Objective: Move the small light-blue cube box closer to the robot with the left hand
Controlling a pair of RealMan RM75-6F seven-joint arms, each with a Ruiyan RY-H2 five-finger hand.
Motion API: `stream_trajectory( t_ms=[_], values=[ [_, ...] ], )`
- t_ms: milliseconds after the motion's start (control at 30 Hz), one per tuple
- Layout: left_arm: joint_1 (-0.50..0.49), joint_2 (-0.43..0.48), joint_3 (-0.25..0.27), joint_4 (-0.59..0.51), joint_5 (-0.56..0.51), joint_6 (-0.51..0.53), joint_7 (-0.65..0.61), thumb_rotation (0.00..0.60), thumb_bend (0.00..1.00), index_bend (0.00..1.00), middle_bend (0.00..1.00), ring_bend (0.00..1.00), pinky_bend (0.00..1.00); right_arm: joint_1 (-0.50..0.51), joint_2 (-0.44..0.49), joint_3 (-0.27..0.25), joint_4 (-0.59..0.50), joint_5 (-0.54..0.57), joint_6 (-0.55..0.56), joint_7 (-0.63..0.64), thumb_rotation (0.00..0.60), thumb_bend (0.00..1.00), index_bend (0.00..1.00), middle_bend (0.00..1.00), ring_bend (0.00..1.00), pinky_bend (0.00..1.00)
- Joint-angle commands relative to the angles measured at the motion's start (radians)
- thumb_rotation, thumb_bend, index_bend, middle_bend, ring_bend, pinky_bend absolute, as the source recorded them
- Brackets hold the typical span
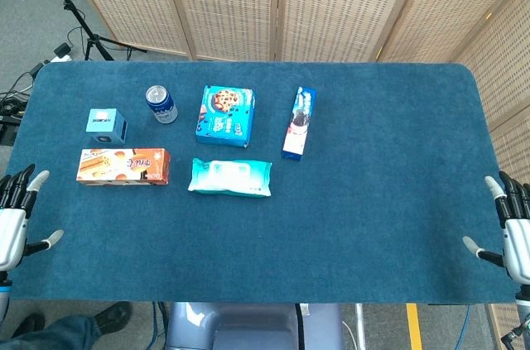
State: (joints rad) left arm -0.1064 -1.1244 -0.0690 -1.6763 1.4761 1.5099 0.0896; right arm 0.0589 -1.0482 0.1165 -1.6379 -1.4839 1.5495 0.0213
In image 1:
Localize blue and white can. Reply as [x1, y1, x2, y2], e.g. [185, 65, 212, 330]
[145, 85, 179, 124]

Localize black shoe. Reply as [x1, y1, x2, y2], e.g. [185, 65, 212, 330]
[94, 301, 133, 335]
[11, 312, 46, 339]

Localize blue cable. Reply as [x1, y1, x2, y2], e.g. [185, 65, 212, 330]
[149, 302, 167, 350]
[453, 304, 474, 350]

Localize blue jeans leg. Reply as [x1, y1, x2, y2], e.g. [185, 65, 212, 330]
[0, 315, 104, 350]

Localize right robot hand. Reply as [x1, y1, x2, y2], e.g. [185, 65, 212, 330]
[462, 170, 530, 287]

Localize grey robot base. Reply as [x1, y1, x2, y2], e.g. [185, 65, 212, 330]
[164, 302, 345, 350]

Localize white power strip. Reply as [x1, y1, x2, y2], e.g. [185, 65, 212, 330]
[49, 42, 75, 64]

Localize woven wooden folding screen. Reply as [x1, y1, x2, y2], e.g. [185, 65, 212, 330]
[57, 0, 530, 350]

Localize green wet wipes pack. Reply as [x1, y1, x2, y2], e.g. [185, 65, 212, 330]
[187, 157, 273, 199]

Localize black cable on base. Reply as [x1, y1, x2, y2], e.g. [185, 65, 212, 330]
[292, 303, 306, 350]

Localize orange snack box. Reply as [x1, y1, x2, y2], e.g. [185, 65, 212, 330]
[75, 147, 171, 188]

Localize black floor cables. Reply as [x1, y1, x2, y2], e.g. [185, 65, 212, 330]
[0, 60, 46, 146]

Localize blue table cloth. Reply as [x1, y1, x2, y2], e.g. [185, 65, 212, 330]
[7, 60, 518, 305]

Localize black tripod stand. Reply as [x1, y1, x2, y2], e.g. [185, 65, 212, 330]
[32, 0, 148, 62]

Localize blue sandwich cookie box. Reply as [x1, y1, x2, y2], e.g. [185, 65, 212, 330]
[281, 86, 317, 160]

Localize light blue cardboard box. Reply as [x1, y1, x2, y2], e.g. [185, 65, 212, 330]
[85, 108, 128, 145]

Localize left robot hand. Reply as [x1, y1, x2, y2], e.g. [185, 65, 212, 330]
[0, 163, 65, 272]

